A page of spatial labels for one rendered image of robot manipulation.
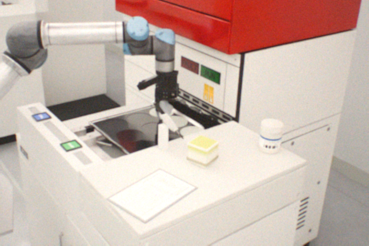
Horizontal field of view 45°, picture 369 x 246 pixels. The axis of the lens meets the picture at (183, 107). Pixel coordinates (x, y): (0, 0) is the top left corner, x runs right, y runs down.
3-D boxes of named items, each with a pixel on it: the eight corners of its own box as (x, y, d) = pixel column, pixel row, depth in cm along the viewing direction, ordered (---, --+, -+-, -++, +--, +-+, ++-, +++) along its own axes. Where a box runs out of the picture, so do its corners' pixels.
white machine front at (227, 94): (129, 86, 234) (127, 9, 217) (235, 152, 175) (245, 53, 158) (123, 88, 232) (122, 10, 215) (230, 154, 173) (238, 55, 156)
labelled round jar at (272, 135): (268, 141, 153) (272, 116, 149) (284, 150, 148) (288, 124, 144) (253, 147, 149) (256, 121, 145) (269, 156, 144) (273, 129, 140)
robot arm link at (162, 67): (152, 61, 167) (158, 55, 175) (152, 72, 169) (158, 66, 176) (172, 63, 166) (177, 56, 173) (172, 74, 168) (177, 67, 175)
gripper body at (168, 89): (174, 104, 172) (175, 74, 167) (152, 101, 174) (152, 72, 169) (178, 96, 179) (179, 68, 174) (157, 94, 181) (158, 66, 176)
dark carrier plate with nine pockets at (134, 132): (165, 104, 196) (165, 103, 196) (216, 135, 171) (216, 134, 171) (93, 123, 177) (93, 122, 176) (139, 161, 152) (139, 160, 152)
